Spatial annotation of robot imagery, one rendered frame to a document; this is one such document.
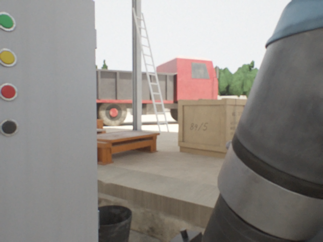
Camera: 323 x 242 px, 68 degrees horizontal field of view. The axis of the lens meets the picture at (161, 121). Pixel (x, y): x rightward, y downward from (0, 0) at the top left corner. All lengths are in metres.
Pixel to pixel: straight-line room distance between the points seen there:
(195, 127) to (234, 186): 3.29
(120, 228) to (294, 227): 1.56
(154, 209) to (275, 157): 1.86
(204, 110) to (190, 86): 6.74
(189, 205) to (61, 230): 1.33
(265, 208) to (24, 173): 0.41
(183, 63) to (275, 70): 9.97
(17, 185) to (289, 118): 0.45
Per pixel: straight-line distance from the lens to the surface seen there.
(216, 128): 3.31
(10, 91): 0.48
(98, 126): 7.08
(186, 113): 3.58
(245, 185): 0.20
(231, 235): 0.23
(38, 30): 0.53
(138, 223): 2.12
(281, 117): 0.17
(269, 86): 0.18
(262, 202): 0.20
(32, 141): 0.50
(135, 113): 7.10
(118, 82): 8.97
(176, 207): 1.88
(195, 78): 10.27
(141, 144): 3.40
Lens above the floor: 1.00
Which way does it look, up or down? 3 degrees down
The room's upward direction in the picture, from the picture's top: straight up
